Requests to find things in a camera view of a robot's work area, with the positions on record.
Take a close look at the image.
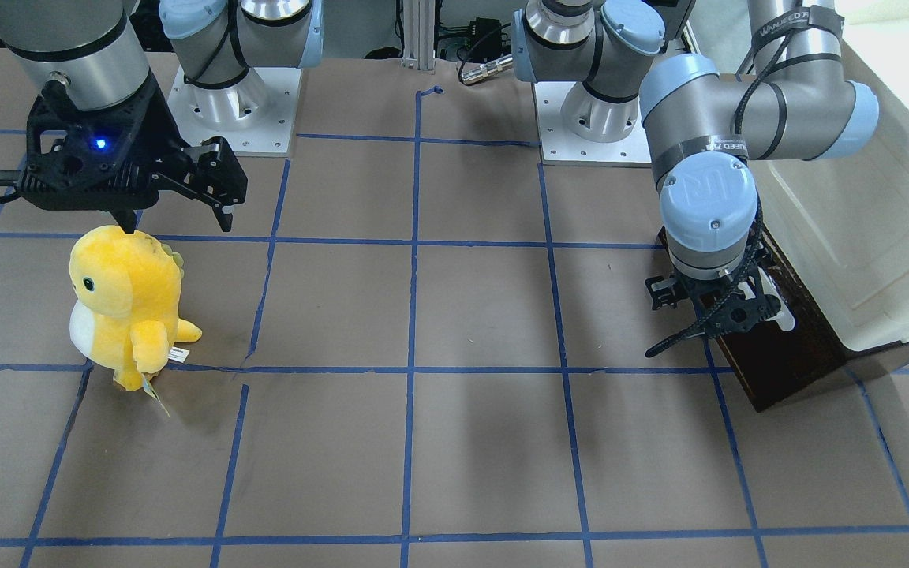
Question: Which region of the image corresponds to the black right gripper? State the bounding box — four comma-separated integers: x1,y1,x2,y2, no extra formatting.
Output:
16,75,248,236

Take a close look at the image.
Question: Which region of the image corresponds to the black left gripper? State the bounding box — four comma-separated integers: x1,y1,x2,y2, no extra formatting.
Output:
645,263,783,339

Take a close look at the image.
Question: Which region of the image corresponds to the white drawer handle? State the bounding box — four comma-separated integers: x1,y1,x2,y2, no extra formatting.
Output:
767,293,796,332

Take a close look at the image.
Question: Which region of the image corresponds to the dark wooden drawer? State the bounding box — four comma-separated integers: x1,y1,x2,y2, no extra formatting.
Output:
657,225,850,413

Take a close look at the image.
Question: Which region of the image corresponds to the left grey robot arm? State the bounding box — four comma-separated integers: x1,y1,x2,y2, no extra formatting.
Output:
510,1,879,357

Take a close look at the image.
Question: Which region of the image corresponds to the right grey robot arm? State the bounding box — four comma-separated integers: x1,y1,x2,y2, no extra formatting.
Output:
0,1,324,233

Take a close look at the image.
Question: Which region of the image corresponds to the yellow plush dinosaur toy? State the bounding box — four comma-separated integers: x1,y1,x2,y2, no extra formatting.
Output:
69,224,202,399

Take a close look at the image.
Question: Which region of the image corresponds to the cream plastic storage box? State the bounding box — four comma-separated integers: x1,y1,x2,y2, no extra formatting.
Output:
753,17,909,351

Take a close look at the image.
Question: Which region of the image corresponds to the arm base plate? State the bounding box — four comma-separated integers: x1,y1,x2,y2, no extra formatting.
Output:
533,80,652,168
167,68,303,157

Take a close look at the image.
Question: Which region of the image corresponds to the aluminium frame post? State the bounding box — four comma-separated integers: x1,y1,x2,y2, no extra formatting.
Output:
399,0,437,74

